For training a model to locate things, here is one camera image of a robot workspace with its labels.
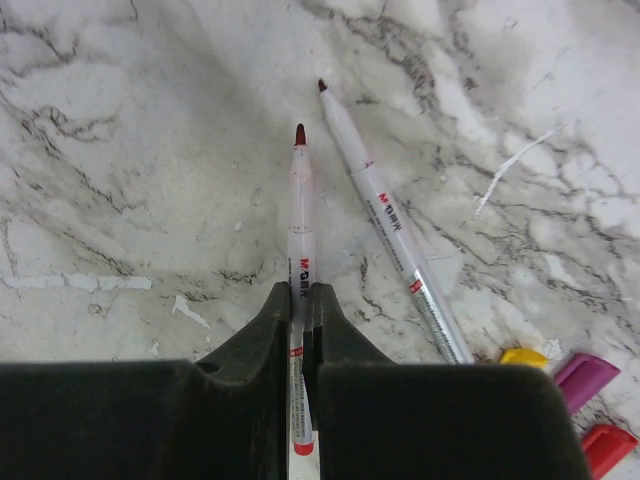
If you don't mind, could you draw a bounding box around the purple pen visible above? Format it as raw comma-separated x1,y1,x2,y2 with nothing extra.
318,79,474,364

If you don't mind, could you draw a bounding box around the red pen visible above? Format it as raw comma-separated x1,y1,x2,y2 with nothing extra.
287,124,316,456

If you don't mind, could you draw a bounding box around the yellow pen cap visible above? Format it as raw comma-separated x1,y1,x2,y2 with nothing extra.
499,348,548,369

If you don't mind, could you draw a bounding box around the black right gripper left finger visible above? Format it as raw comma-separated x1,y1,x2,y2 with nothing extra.
1,282,291,479

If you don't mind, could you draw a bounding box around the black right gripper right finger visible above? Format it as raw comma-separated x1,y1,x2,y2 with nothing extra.
311,283,590,479

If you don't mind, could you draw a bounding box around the red pen cap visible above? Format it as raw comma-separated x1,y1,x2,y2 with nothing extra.
581,424,639,480

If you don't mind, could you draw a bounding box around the purple pen cap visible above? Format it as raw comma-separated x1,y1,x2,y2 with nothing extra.
554,352,620,415

